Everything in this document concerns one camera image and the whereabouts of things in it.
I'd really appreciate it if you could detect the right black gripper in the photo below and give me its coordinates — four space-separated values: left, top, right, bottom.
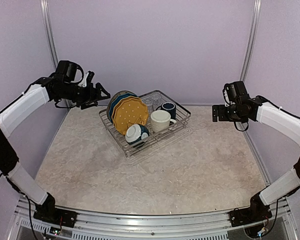
212 102 247 122

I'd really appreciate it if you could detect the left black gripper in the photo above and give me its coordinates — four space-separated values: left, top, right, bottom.
57 81 111 110

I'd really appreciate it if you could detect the blue dotted plate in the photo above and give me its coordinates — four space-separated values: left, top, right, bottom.
109 93 131 115

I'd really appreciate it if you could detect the yellow dotted plate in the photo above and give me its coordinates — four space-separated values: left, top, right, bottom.
112 98 149 135
111 95 139 120

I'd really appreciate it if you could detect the yellow dotted plate front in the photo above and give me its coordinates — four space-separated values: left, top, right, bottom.
112 98 149 135

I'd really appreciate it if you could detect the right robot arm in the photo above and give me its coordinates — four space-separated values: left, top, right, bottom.
212 81 300 222

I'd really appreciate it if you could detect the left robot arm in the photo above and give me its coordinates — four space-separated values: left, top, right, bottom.
0 60 111 223

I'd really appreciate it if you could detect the beige patterned plate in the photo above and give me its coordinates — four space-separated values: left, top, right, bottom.
106 90 137 122

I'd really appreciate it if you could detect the dark blue mug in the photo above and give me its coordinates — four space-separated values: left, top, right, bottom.
156 102 177 120

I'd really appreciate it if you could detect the blue white bowl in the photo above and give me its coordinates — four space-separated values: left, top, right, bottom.
125 124 150 145

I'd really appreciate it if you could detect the clear drinking glass left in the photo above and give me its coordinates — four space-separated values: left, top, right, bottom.
142 97 154 114

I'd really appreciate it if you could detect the clear drinking glass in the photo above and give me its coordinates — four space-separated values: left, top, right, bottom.
142 97 154 114
151 93 162 108

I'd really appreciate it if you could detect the white ribbed mug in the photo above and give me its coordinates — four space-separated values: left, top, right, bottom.
150 110 177 133

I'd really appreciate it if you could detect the clear drinking glass right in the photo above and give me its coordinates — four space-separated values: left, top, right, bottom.
151 93 162 108

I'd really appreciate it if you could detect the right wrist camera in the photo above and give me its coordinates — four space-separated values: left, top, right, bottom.
222 88 230 106

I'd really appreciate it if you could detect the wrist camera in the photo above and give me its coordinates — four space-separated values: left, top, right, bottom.
78 71 95 88
222 88 230 106

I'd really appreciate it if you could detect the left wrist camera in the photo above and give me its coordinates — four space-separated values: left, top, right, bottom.
78 71 95 88

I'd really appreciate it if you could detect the metal wire dish rack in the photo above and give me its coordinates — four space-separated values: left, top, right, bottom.
99 90 191 157

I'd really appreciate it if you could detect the left aluminium frame post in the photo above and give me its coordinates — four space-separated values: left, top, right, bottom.
39 0 72 110

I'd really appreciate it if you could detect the aluminium frame post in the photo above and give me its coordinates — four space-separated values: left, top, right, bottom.
39 0 72 110
239 0 262 82

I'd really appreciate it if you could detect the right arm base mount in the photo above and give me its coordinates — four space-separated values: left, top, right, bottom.
228 207 273 227

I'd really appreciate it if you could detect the right aluminium frame post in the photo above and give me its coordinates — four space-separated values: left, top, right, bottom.
239 0 262 82

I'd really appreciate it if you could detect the aluminium front rail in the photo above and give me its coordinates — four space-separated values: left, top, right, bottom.
7 199 299 240

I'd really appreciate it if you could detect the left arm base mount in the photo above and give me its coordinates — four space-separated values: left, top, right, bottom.
33 208 78 228

